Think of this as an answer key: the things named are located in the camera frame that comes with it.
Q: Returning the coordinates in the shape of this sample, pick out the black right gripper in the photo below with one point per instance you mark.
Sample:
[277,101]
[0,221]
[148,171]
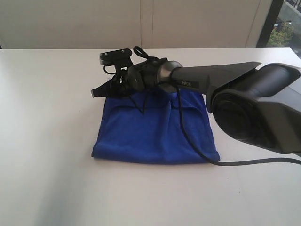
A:
[137,78]

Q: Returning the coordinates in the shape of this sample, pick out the blue cloth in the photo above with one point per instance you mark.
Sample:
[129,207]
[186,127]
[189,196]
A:
[156,128]

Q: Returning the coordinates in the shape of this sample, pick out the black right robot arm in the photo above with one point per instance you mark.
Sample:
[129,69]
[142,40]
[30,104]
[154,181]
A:
[252,103]

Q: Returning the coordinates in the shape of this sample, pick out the green tree outside window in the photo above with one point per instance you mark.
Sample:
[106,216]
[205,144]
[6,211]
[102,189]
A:
[281,35]

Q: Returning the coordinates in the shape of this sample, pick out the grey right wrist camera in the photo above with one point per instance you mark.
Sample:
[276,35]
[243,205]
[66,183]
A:
[118,58]

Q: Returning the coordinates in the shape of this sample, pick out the black window frame post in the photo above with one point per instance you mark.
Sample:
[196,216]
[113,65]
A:
[269,23]

